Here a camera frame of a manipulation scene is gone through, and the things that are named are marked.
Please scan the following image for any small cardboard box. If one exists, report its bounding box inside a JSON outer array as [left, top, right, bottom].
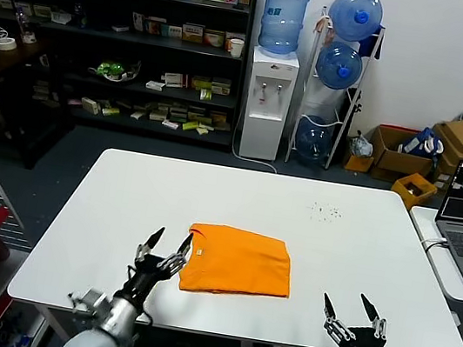
[[341, 150, 375, 175]]

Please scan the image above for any blue shopping bag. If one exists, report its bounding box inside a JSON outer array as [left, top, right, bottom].
[[399, 123, 449, 162]]

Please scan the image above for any white paper cup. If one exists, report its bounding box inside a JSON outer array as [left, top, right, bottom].
[[226, 36, 245, 59]]

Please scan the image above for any white laptop cable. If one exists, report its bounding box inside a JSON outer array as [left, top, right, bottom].
[[420, 233, 450, 255]]

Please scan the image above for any orange and white medicine box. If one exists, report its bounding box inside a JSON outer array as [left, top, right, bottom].
[[202, 28, 227, 49]]

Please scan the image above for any large white table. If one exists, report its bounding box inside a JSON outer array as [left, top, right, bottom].
[[4, 133, 463, 347]]

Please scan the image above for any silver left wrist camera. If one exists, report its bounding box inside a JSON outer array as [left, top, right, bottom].
[[65, 284, 115, 322]]

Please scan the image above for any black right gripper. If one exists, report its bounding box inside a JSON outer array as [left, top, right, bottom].
[[314, 287, 393, 347]]

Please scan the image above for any black stand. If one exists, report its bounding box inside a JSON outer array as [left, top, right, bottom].
[[333, 87, 367, 159]]

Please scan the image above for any wide open cardboard box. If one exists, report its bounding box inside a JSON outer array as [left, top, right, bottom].
[[365, 121, 440, 189]]

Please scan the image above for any crumpled clear plastic bag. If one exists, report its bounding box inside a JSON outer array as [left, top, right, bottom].
[[346, 129, 376, 157]]

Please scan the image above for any small white side table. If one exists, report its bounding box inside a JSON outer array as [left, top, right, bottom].
[[387, 204, 463, 347]]

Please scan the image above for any orange t-shirt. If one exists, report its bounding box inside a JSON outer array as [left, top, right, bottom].
[[176, 218, 301, 308]]

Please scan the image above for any yellow plastic bin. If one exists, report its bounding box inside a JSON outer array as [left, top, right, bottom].
[[387, 168, 441, 214]]

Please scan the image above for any dark blue hanging cloth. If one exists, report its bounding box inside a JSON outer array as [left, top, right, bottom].
[[355, 21, 388, 61]]

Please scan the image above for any dark blue bottle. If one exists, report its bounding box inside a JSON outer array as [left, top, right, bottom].
[[70, 2, 90, 30]]

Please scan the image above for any brown wooden table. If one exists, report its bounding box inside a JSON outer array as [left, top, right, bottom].
[[0, 30, 88, 175]]

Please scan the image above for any white jug rack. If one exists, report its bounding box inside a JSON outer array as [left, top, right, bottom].
[[284, 3, 389, 177]]

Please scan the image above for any green and white bowl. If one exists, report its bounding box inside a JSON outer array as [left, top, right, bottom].
[[86, 52, 143, 88]]

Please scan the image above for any white water dispenser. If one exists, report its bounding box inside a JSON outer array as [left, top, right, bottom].
[[236, 44, 304, 164]]

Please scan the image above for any white dispenser power cord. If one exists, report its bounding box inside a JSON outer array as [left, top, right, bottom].
[[227, 95, 290, 176]]

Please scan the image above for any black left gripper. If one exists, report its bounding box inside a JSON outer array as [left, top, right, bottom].
[[124, 222, 196, 306]]

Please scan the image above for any labelled blue water jug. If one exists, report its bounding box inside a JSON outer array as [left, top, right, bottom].
[[255, 0, 311, 60]]

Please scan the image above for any black shelving unit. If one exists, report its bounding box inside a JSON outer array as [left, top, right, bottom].
[[0, 0, 258, 153]]

